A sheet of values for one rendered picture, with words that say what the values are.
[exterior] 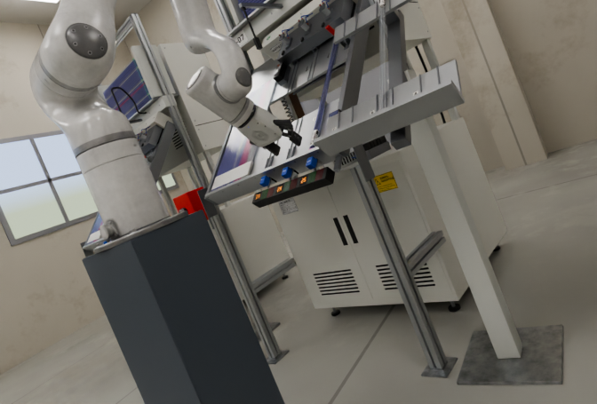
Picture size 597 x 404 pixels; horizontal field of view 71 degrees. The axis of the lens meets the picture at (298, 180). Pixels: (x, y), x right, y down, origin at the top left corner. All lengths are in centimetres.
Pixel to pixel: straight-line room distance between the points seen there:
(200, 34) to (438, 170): 69
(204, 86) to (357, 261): 98
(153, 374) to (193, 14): 81
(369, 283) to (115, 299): 109
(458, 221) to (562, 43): 288
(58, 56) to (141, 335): 53
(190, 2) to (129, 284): 68
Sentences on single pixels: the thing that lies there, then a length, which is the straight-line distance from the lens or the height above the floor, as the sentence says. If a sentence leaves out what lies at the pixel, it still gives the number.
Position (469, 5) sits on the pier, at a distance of 376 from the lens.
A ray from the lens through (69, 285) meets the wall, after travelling 489.
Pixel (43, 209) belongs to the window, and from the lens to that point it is 491.
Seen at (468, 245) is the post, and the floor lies 34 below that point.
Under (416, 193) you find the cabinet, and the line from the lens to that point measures 148.
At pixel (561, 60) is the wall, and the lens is 393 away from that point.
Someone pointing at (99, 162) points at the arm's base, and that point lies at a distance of 87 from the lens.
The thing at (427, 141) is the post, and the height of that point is 64.
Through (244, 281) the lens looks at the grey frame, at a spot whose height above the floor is 35.
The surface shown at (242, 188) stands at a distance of 153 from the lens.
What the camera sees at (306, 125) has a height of 81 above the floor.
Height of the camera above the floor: 72
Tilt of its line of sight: 2 degrees down
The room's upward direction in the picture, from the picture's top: 22 degrees counter-clockwise
